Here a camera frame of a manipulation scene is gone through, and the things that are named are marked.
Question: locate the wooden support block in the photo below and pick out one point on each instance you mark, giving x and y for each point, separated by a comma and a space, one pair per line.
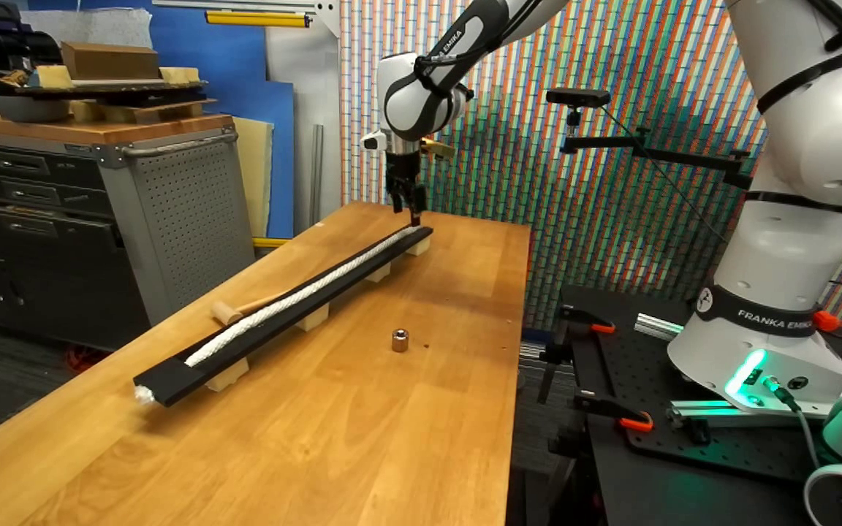
314, 316
379, 277
422, 246
227, 376

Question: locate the aluminium extrusion bar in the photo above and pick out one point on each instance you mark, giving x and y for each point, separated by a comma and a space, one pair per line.
715, 411

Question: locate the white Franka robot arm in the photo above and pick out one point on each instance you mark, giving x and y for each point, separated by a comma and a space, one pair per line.
791, 243

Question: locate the grey perforated tool cabinet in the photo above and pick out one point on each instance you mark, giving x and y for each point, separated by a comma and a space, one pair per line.
175, 214

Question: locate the silver metal bracket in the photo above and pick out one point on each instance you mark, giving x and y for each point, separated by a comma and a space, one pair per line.
659, 325

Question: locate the tan foam block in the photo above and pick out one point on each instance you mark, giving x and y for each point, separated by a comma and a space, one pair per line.
178, 78
53, 78

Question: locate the black stereo camera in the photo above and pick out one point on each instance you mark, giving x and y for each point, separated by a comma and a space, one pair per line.
579, 98

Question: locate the black flat tray stack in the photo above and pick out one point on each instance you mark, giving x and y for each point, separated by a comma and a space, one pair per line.
101, 98

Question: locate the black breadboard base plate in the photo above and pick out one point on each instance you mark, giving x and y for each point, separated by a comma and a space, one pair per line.
656, 478

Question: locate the long black rail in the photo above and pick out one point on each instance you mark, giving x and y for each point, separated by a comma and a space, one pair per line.
174, 380

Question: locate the yellow bar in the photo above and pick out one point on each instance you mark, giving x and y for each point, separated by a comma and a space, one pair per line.
254, 18

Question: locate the black tool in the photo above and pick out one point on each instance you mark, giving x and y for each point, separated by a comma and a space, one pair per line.
0, 40

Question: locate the wooden box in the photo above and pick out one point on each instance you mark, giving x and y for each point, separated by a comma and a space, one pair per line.
110, 60

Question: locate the small wooden peg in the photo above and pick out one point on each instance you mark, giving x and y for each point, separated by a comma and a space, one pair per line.
227, 312

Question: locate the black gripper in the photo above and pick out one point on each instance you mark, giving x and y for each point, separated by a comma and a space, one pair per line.
405, 174

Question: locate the small metal nut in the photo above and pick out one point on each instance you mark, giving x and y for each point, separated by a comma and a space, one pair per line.
398, 340

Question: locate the beige board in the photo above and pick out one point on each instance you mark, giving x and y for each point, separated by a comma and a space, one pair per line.
253, 177

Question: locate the blue board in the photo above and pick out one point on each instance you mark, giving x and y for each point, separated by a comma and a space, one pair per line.
227, 60

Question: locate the wrist camera mount block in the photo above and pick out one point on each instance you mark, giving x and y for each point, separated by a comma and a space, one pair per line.
433, 151

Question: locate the grey metal pole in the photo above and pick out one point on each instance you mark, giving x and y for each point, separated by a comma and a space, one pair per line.
317, 177

